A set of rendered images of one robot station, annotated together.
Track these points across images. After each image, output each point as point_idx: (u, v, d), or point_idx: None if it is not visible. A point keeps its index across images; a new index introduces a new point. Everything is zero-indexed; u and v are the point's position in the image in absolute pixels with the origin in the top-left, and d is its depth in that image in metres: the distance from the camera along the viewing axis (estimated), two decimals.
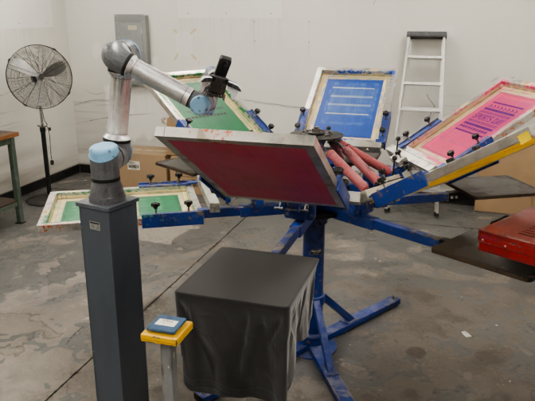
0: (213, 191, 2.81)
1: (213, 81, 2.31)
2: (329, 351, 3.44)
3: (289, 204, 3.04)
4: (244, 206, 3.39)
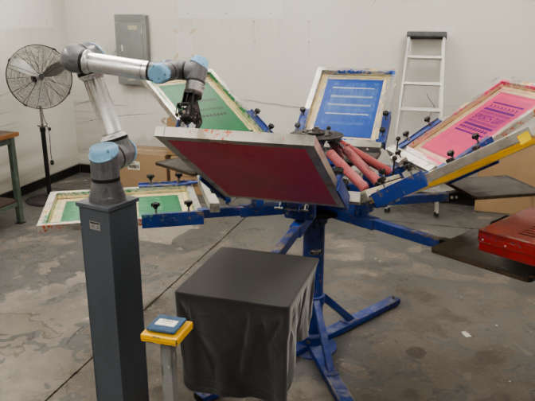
0: (213, 191, 2.81)
1: (193, 122, 2.42)
2: (329, 351, 3.44)
3: (289, 204, 3.04)
4: (244, 206, 3.39)
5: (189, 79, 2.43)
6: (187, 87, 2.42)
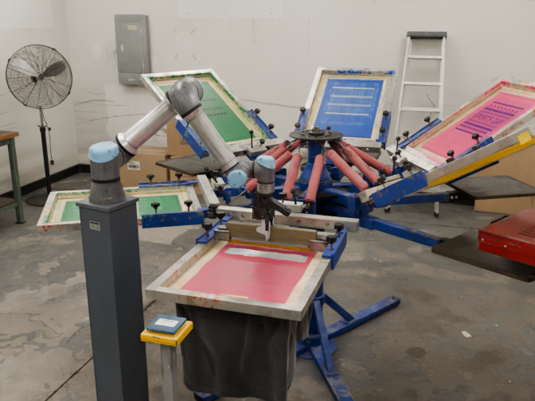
0: None
1: None
2: (329, 351, 3.44)
3: None
4: (244, 206, 3.39)
5: None
6: None
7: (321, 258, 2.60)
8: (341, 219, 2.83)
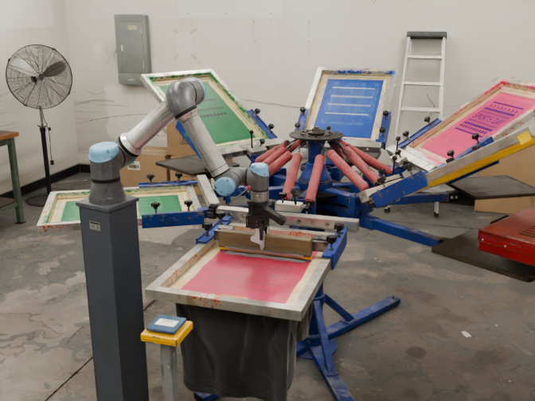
0: None
1: None
2: (329, 351, 3.44)
3: None
4: (244, 206, 3.39)
5: None
6: None
7: (321, 258, 2.60)
8: (341, 219, 2.83)
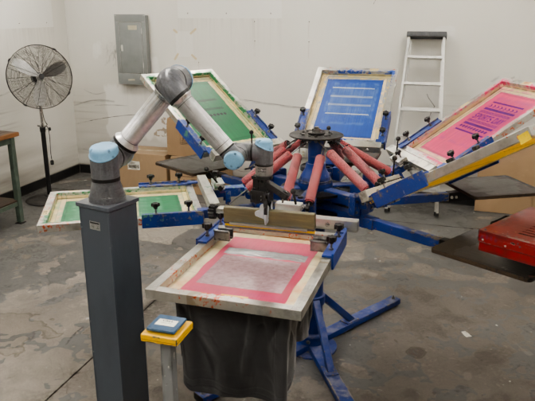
0: None
1: None
2: (329, 351, 3.44)
3: None
4: (244, 206, 3.39)
5: None
6: None
7: (321, 258, 2.60)
8: (341, 219, 2.83)
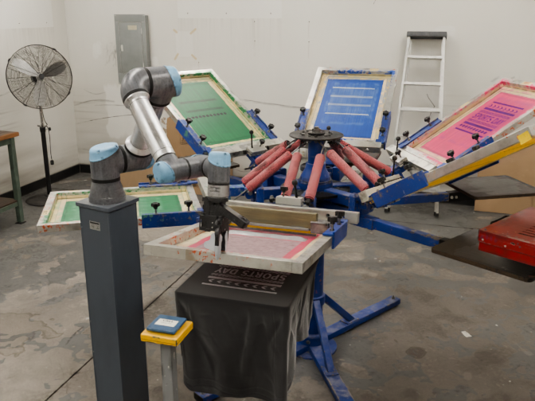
0: None
1: None
2: (329, 351, 3.44)
3: None
4: None
5: None
6: None
7: None
8: None
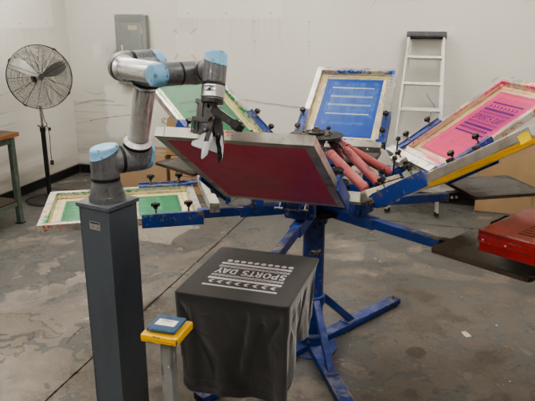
0: (213, 191, 2.81)
1: None
2: (329, 351, 3.44)
3: (289, 204, 3.04)
4: (244, 206, 3.39)
5: None
6: None
7: None
8: None
